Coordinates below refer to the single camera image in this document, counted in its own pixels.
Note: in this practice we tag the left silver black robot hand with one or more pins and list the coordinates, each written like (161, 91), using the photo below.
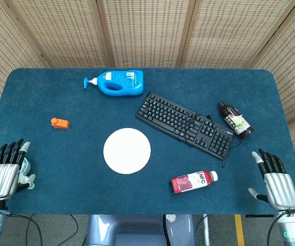
(2, 176)

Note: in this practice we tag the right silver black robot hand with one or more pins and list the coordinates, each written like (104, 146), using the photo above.
(280, 184)

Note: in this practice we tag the small orange object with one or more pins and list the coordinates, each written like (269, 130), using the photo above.
(59, 123)

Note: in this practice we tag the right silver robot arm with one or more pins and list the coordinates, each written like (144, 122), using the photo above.
(292, 228)

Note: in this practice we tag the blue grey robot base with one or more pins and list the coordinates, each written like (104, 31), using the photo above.
(139, 230)

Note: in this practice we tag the white round plate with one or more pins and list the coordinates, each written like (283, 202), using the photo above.
(127, 151)

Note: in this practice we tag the green plastic packet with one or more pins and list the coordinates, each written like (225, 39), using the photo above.
(25, 166)

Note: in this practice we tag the dark brown drink bottle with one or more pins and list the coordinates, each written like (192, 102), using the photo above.
(237, 120)

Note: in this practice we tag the red NFC juice bottle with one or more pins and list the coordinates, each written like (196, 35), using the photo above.
(193, 181)

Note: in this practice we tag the black computer keyboard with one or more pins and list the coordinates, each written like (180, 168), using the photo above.
(185, 124)

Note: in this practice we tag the blue table cloth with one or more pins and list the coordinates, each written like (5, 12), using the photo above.
(147, 143)

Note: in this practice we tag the blue pump detergent bottle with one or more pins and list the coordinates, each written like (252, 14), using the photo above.
(121, 83)

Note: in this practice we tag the woven bamboo folding screen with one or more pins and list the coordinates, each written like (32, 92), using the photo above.
(147, 33)

